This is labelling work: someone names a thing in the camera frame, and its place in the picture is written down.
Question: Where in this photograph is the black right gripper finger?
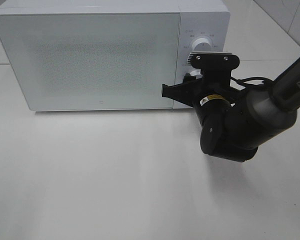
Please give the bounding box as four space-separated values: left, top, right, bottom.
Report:
182 73 202 84
161 82 199 108

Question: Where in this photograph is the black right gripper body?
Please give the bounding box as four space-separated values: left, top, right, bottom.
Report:
194 69 245 105

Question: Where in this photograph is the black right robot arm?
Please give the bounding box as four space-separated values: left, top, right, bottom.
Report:
162 51 300 163

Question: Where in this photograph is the white microwave door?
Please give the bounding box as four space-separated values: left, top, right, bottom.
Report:
0 13 180 111

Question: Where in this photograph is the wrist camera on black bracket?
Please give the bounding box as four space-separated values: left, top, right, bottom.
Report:
187 51 240 75

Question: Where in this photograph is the white timer knob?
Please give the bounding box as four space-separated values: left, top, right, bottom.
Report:
189 69 202 78

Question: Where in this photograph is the white microwave oven body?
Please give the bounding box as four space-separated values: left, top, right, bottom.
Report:
0 0 231 109

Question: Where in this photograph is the upper white power knob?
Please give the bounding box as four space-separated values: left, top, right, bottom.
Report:
191 36 213 52

